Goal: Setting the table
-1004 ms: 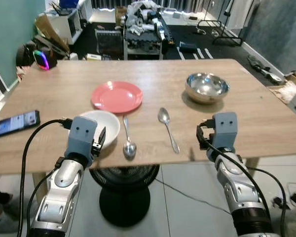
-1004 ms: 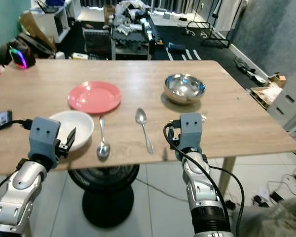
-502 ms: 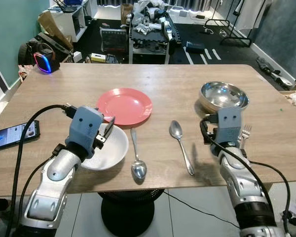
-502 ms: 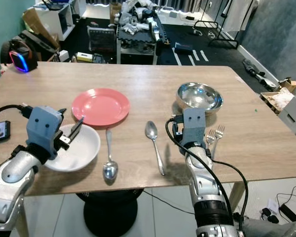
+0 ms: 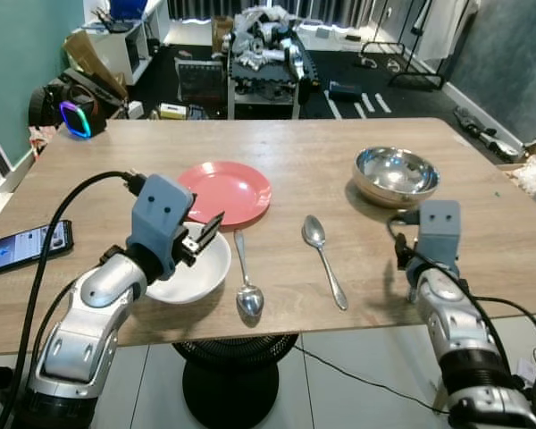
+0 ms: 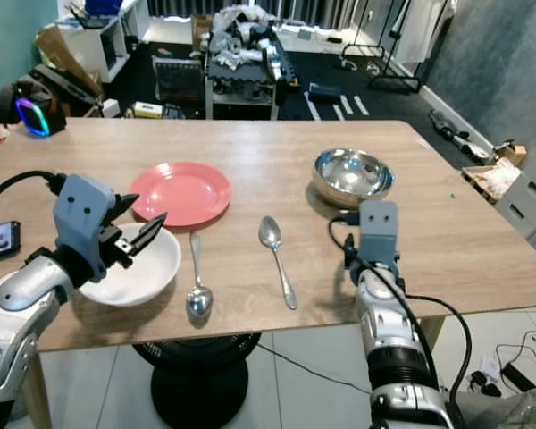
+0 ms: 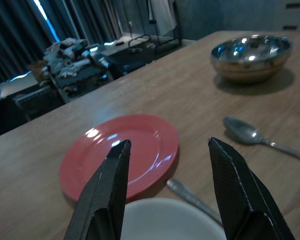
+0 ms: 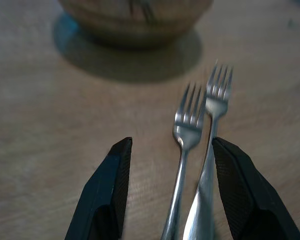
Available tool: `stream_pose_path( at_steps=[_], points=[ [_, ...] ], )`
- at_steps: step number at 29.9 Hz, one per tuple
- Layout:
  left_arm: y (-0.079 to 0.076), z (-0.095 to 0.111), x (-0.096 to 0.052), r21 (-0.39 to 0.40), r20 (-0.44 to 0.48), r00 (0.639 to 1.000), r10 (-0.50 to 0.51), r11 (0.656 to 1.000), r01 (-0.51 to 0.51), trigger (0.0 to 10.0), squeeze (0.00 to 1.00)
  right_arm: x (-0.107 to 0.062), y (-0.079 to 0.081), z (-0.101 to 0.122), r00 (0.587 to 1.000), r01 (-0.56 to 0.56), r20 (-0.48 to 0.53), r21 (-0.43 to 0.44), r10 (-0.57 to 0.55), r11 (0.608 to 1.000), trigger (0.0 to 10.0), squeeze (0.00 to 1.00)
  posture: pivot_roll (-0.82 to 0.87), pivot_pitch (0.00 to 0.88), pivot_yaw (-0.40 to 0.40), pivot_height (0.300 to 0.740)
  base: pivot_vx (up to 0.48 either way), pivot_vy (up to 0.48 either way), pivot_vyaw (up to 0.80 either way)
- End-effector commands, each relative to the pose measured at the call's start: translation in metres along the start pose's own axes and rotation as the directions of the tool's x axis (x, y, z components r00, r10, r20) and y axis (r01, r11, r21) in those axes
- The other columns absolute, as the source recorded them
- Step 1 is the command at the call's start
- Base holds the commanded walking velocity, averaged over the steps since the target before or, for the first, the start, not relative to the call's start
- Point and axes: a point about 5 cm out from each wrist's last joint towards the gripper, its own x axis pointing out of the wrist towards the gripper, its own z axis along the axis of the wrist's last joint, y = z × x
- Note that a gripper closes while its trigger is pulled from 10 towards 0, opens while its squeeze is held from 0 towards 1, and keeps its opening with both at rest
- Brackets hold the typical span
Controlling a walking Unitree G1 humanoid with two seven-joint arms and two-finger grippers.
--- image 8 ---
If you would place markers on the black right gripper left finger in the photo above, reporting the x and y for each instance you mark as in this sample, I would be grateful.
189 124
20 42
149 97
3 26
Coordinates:
102 195

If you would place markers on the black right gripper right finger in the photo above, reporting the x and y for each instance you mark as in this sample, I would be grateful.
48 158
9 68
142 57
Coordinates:
245 197

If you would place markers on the maroon bowl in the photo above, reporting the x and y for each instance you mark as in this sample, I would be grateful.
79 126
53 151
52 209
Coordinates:
140 27

